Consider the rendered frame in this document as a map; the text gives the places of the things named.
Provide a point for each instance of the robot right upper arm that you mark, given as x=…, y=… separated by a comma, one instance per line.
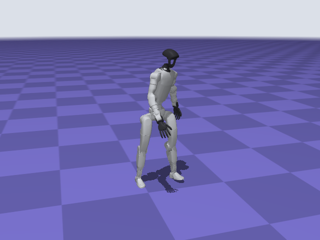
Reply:
x=155, y=77

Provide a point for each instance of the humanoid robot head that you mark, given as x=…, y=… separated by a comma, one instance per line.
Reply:
x=171, y=55

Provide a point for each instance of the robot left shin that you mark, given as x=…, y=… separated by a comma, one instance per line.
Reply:
x=172, y=158

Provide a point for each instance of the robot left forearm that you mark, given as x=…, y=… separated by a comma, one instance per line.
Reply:
x=173, y=97

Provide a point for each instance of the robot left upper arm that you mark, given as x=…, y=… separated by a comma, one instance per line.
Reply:
x=173, y=87

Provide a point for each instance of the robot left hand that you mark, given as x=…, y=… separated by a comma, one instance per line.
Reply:
x=177, y=111

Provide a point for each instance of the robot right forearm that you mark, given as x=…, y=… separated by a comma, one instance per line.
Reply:
x=154, y=106

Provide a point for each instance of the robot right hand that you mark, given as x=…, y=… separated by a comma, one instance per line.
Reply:
x=162, y=126

